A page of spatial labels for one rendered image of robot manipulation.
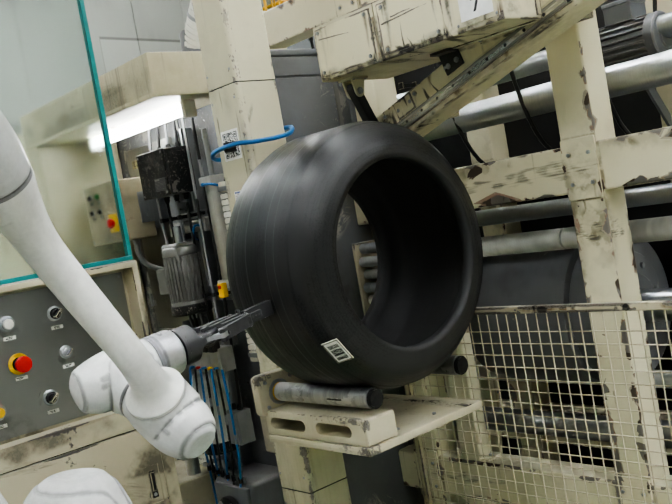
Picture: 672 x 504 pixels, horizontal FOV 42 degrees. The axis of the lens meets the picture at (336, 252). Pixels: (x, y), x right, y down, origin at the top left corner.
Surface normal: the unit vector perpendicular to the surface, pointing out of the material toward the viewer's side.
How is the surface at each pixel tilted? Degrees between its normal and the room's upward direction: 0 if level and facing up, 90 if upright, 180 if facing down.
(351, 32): 90
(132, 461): 90
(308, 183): 62
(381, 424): 90
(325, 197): 84
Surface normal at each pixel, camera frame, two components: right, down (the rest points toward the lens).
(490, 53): -0.74, 0.17
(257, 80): 0.65, -0.07
